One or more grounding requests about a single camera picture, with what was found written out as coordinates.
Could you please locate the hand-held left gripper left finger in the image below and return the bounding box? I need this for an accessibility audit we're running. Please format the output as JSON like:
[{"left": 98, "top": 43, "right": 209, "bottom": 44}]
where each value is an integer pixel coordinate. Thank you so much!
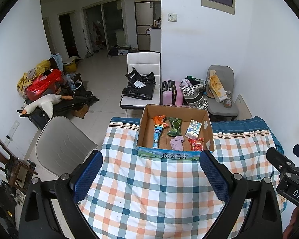
[{"left": 19, "top": 150, "right": 103, "bottom": 239}]

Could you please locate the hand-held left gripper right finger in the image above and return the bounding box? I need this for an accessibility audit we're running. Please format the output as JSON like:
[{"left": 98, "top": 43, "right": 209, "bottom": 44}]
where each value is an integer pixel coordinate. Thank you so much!
[{"left": 200, "top": 150, "right": 282, "bottom": 239}]

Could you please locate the red snack packet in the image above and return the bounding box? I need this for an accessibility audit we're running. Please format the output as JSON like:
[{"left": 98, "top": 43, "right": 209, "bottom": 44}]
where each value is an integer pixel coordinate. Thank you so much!
[{"left": 188, "top": 138, "right": 205, "bottom": 152}]

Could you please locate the purple cloth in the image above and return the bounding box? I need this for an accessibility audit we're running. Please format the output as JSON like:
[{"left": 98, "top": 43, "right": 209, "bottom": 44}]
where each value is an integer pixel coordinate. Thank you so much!
[{"left": 170, "top": 135, "right": 185, "bottom": 150}]

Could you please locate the white tissue pack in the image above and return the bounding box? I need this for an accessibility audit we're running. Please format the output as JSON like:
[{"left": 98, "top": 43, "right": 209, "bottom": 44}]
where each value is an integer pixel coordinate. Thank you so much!
[{"left": 185, "top": 119, "right": 203, "bottom": 139}]

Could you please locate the green snack packet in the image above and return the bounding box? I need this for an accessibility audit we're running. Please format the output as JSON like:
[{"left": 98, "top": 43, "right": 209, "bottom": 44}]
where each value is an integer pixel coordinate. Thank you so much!
[{"left": 166, "top": 117, "right": 184, "bottom": 137}]

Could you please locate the long blue snack packet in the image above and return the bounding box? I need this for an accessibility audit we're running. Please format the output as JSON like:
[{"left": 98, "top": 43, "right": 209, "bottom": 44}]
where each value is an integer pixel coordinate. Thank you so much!
[{"left": 152, "top": 124, "right": 168, "bottom": 149}]

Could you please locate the person's right forearm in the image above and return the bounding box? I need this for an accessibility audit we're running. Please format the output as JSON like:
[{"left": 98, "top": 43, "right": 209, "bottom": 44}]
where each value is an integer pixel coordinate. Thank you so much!
[{"left": 283, "top": 205, "right": 299, "bottom": 239}]

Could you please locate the light grey plastic chair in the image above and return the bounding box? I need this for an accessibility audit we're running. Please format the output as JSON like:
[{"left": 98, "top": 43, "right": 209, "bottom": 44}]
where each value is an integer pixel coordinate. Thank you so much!
[{"left": 35, "top": 117, "right": 99, "bottom": 177}]

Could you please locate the beige board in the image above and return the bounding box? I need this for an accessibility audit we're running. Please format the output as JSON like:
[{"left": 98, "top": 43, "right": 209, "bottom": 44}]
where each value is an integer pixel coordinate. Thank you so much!
[{"left": 235, "top": 94, "right": 252, "bottom": 120}]

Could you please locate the plaid blanket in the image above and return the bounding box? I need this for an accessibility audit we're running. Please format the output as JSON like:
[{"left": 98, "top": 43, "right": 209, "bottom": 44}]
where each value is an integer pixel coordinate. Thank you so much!
[{"left": 77, "top": 116, "right": 287, "bottom": 239}]

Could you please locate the small brown cardboard box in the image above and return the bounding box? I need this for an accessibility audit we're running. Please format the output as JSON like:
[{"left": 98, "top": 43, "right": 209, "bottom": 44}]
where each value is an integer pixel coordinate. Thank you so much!
[{"left": 72, "top": 103, "right": 90, "bottom": 119}]

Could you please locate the grey padded chair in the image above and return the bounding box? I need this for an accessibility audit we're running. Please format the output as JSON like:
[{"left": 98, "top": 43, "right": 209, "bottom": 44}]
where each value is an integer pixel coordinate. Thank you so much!
[{"left": 206, "top": 65, "right": 240, "bottom": 121}]

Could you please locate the brown wooden chair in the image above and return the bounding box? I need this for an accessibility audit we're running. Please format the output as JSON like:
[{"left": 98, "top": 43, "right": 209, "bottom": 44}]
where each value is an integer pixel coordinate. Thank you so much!
[{"left": 0, "top": 132, "right": 39, "bottom": 192}]

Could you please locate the patterned tote bag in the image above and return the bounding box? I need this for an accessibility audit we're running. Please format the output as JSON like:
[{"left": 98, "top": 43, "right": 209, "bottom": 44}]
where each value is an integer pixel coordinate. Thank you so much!
[{"left": 179, "top": 78, "right": 209, "bottom": 110}]

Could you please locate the white goose plush toy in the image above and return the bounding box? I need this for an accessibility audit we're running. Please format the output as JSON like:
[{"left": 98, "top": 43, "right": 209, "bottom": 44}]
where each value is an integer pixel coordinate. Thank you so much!
[{"left": 22, "top": 94, "right": 73, "bottom": 119}]

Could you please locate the yellow snack bag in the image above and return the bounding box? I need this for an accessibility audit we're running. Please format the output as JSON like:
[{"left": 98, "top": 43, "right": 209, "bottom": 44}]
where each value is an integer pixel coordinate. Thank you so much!
[{"left": 207, "top": 74, "right": 228, "bottom": 102}]

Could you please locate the pink suitcase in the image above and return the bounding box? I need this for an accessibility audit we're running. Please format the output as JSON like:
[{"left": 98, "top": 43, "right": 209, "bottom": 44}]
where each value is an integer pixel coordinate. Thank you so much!
[{"left": 161, "top": 80, "right": 184, "bottom": 105}]

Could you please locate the clear plastic bag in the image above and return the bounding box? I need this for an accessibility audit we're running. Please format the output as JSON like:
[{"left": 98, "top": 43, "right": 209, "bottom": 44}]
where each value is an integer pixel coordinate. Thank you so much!
[{"left": 65, "top": 73, "right": 83, "bottom": 90}]

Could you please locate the black plastic bag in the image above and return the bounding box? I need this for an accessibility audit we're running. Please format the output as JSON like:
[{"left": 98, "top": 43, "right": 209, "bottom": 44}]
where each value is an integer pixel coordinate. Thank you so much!
[{"left": 122, "top": 66, "right": 156, "bottom": 100}]

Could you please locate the red plastic bag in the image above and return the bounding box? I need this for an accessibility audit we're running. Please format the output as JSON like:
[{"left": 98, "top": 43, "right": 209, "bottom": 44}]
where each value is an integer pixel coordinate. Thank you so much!
[{"left": 25, "top": 69, "right": 65, "bottom": 100}]

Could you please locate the yellow storage bin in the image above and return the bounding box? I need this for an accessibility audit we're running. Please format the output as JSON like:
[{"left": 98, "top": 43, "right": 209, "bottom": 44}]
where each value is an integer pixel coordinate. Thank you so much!
[{"left": 63, "top": 57, "right": 81, "bottom": 72}]

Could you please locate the light blue cloth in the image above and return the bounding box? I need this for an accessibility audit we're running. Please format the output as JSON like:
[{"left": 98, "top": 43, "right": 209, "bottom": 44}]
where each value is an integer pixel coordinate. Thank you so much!
[{"left": 51, "top": 53, "right": 64, "bottom": 71}]

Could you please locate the yellow cloth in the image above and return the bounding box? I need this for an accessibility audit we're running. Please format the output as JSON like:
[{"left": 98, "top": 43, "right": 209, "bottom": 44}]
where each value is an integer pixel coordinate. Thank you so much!
[{"left": 17, "top": 60, "right": 51, "bottom": 96}]

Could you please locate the floor mop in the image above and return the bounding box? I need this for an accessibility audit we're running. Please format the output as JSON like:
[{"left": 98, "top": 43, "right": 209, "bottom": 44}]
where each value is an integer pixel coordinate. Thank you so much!
[{"left": 84, "top": 30, "right": 94, "bottom": 59}]

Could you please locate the black floor bag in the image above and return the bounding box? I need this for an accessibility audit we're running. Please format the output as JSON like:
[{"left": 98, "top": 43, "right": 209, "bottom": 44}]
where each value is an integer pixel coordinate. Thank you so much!
[{"left": 108, "top": 45, "right": 120, "bottom": 58}]

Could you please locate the white padded chair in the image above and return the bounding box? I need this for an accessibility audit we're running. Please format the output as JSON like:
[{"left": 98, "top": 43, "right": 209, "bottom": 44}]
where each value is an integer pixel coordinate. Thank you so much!
[{"left": 120, "top": 51, "right": 162, "bottom": 116}]

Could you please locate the white cabinet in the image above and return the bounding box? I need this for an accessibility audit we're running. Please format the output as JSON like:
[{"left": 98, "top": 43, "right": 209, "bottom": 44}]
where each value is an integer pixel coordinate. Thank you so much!
[{"left": 149, "top": 28, "right": 162, "bottom": 51}]

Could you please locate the glass sliding door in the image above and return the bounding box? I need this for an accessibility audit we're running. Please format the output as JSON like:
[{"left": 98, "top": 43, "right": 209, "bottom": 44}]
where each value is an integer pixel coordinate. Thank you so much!
[{"left": 82, "top": 0, "right": 129, "bottom": 51}]

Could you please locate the beige refrigerator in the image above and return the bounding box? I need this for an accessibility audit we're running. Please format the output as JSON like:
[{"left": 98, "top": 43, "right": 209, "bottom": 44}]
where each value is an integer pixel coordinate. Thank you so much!
[{"left": 135, "top": 1, "right": 162, "bottom": 51}]

